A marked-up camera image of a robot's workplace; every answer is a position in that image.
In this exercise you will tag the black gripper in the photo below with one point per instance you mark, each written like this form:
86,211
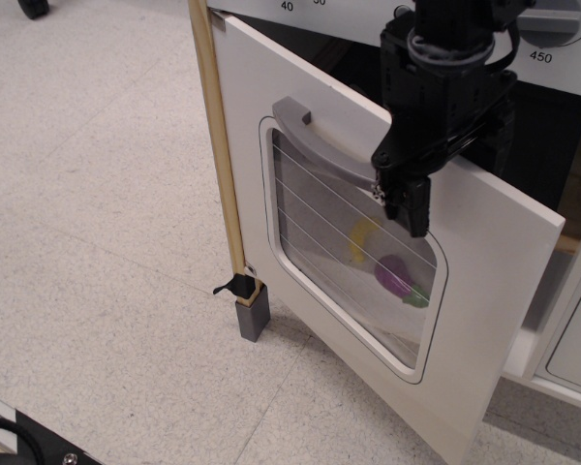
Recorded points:
446,83

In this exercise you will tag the white oven door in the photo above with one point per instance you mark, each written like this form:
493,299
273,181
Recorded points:
480,262

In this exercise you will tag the grey oven door handle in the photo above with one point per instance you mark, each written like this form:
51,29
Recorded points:
294,120

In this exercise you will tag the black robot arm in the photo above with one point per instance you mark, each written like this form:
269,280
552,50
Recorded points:
446,84

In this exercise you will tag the white toy oven cabinet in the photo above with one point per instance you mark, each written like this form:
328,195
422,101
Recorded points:
343,38

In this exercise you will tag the yellow toy banana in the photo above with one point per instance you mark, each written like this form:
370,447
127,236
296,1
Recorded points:
358,237

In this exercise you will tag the purple toy eggplant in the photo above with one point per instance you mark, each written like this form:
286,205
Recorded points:
392,273

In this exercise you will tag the grey temperature knob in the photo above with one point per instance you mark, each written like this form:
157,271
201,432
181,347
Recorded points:
550,23

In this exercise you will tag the black wheel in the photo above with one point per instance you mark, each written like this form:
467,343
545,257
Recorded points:
34,9

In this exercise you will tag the black tape on post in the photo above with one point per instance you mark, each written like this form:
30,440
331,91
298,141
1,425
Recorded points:
239,285

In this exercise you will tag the grey post foot cap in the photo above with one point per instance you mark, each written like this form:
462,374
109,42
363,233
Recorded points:
252,319

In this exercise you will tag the wooden corner post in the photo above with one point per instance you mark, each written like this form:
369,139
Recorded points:
211,90

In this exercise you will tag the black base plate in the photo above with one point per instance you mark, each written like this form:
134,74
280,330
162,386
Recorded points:
55,448

